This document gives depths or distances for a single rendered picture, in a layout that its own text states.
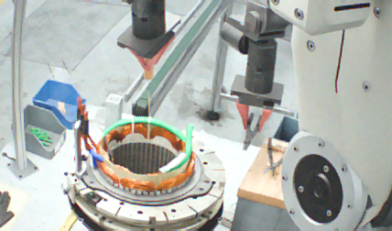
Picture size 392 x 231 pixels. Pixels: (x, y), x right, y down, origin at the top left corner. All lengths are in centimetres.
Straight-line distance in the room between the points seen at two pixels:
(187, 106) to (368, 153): 292
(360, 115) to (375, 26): 11
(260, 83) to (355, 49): 70
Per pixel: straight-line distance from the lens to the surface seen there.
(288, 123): 164
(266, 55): 131
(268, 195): 138
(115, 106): 138
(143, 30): 112
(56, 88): 211
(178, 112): 355
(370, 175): 75
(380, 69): 65
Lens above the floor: 192
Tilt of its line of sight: 33 degrees down
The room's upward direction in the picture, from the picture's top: 7 degrees clockwise
